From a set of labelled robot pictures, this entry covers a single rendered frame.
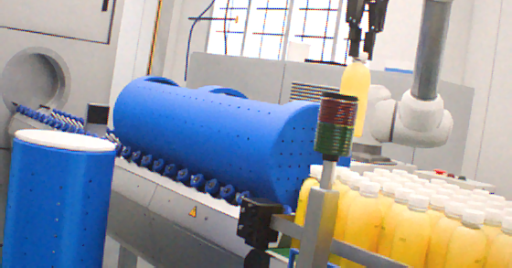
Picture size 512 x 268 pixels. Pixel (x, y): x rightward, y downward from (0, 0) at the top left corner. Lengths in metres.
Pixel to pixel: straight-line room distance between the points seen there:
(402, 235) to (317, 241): 0.19
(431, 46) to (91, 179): 1.19
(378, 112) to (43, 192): 1.23
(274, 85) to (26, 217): 2.69
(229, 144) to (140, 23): 5.65
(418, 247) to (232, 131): 0.67
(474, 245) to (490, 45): 3.61
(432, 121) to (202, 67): 2.75
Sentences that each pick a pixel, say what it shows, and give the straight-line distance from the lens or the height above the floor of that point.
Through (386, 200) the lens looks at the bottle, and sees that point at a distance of 1.32.
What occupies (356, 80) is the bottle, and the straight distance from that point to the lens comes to 1.51.
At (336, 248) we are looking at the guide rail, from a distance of 1.28.
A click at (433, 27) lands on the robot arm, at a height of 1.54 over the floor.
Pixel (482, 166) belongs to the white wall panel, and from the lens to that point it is 4.60.
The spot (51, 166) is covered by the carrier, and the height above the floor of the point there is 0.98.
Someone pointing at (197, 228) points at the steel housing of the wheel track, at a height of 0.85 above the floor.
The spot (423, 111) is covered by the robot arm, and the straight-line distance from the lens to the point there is 2.29.
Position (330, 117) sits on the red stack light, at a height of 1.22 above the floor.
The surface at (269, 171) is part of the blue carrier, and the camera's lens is 1.55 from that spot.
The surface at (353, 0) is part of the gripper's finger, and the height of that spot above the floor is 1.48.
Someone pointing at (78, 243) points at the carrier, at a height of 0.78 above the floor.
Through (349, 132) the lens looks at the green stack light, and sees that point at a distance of 1.06.
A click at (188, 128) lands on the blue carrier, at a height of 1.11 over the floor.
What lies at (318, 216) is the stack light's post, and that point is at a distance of 1.07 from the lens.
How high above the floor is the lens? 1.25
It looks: 3 degrees down
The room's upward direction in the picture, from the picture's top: 9 degrees clockwise
